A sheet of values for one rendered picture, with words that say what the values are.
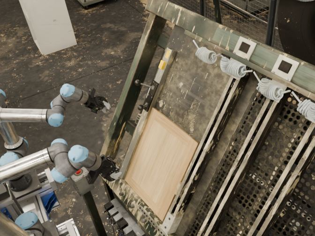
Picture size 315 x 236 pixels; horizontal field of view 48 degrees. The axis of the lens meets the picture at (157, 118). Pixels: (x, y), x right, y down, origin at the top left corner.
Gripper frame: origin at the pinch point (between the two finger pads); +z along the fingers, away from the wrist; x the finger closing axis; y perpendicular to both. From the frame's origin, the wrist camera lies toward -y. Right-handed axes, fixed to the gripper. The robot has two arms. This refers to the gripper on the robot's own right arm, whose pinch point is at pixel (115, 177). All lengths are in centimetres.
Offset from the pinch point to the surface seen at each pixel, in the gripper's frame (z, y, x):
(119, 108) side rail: 37, 11, 67
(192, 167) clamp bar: 29.4, 31.7, -6.5
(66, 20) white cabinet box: 172, -24, 396
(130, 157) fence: 47, -2, 36
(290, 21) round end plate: 26, 126, 28
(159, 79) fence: 21, 46, 51
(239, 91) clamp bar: 10, 76, 1
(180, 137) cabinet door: 31.5, 35.3, 14.8
